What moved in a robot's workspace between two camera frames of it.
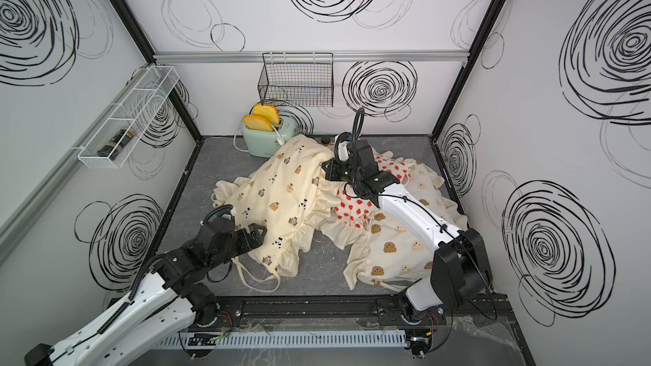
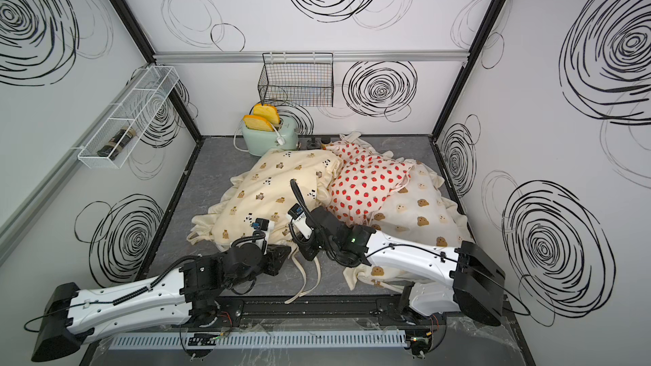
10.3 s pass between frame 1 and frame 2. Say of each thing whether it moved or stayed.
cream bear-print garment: stayed
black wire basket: stayed
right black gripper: moved
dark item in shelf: stayed
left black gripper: moved
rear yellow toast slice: stayed
